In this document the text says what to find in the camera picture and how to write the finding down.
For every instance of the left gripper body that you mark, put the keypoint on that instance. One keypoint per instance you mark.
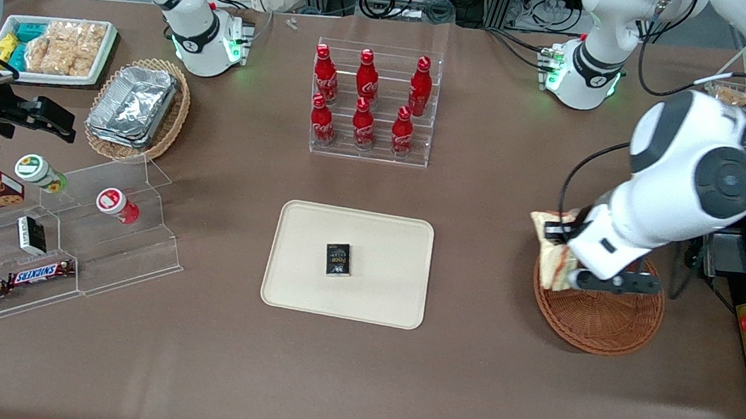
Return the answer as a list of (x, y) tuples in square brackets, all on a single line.
[(579, 225)]

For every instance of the triangle sandwich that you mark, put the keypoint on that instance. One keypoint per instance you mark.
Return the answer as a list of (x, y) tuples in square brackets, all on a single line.
[(555, 264)]

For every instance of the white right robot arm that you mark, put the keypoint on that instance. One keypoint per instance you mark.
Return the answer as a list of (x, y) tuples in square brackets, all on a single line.
[(190, 27)]

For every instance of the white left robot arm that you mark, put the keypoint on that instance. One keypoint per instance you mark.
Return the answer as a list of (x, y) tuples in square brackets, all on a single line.
[(673, 143)]

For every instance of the white rectangular snack tray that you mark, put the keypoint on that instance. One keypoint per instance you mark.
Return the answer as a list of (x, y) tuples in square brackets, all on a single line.
[(47, 78)]

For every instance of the brown wicker basket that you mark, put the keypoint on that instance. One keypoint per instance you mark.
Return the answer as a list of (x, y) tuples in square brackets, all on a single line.
[(608, 324)]

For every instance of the light oval wicker basket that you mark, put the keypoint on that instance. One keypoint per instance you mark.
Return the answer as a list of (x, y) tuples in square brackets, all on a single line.
[(170, 124)]

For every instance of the beige plastic tray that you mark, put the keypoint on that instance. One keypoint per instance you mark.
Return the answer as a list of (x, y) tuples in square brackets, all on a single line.
[(376, 295)]

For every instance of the green bottle with sunflower lid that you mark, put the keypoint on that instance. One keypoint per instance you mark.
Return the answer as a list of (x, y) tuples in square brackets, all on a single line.
[(39, 172)]

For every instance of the clear rice cracker bag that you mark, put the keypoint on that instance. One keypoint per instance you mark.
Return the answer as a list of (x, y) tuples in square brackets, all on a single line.
[(50, 59), (77, 38)]

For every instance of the teal snack packet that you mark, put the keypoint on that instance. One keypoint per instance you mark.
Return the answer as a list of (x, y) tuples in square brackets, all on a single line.
[(30, 31), (17, 55)]

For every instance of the yellow snack packet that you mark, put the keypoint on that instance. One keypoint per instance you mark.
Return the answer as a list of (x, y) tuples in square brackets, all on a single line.
[(5, 49)]

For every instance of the aluminium foil container stack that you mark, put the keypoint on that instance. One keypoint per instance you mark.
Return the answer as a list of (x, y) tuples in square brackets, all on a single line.
[(133, 105)]

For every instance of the red bottle with white lid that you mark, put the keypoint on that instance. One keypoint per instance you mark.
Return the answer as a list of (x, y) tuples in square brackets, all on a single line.
[(117, 204)]

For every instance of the small black white box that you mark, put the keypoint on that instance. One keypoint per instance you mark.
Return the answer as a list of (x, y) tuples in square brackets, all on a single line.
[(32, 235)]

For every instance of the grey metal box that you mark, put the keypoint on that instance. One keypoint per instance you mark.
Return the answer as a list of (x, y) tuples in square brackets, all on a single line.
[(726, 258)]

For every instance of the clear acrylic step display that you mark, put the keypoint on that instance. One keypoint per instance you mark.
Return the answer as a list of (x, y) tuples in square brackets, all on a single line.
[(125, 257)]

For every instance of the red cola bottle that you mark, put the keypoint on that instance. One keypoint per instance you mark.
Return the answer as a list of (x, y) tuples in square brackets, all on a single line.
[(363, 126), (420, 87), (402, 133), (322, 123), (367, 79), (324, 75)]

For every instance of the clear acrylic bottle rack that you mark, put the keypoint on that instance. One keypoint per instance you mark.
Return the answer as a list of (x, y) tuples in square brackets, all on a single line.
[(379, 157)]

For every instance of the clear bagged pastry snack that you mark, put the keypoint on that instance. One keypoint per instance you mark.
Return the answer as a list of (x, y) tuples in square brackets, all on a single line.
[(730, 95)]

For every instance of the small black card box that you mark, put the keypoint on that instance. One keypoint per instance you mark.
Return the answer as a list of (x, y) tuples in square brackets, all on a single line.
[(338, 260)]

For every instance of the small white plastic clip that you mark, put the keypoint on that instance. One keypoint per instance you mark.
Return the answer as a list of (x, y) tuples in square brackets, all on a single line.
[(292, 23)]

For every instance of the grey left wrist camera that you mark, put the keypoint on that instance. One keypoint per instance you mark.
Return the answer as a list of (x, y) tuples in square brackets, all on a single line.
[(620, 283)]

